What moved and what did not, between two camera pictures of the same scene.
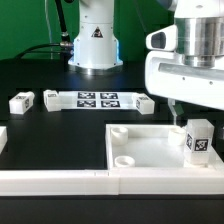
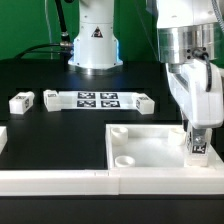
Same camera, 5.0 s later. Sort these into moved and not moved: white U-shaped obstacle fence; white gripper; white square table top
Moved: white gripper
Not moved: white square table top; white U-shaped obstacle fence
